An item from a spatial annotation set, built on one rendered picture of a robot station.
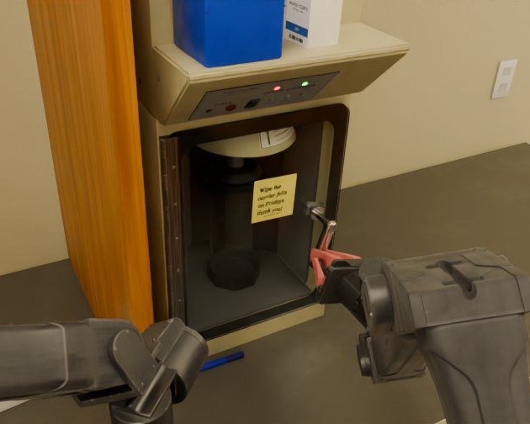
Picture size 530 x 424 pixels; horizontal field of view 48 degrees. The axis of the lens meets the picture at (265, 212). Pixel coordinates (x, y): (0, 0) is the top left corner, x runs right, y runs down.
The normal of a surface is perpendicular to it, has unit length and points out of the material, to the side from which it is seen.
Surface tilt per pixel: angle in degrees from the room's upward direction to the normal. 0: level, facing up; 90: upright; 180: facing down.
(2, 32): 90
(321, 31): 90
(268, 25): 90
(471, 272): 27
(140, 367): 57
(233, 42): 90
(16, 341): 52
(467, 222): 0
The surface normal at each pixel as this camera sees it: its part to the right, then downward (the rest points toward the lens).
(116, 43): 0.48, 0.48
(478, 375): -0.09, -0.24
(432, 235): 0.04, -0.85
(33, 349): 0.73, -0.36
